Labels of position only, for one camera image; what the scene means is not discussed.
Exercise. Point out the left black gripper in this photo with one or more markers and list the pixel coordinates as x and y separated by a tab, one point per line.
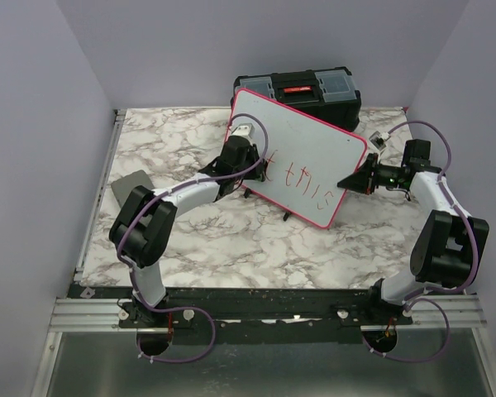
255	174

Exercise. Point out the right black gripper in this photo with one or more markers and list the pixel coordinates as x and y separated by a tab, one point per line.
361	180

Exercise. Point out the pink framed whiteboard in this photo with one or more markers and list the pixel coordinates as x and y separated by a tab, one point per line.
306	157

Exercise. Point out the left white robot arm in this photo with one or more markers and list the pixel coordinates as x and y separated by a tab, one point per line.
143	226

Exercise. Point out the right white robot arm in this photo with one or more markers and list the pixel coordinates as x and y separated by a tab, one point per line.
446	256

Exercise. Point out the black plastic toolbox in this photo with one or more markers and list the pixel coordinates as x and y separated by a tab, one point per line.
330	95

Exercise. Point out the grey sponge block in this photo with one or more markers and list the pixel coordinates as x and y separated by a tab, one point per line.
122	187

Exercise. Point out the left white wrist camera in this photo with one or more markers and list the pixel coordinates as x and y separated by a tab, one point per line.
244	131

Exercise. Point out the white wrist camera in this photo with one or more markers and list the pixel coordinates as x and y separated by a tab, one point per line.
244	131
378	142

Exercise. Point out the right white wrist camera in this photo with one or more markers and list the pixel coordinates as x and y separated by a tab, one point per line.
378	142

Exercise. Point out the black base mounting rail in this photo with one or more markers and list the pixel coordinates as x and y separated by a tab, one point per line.
196	316

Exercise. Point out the aluminium extrusion frame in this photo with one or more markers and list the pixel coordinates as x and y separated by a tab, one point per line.
82	309

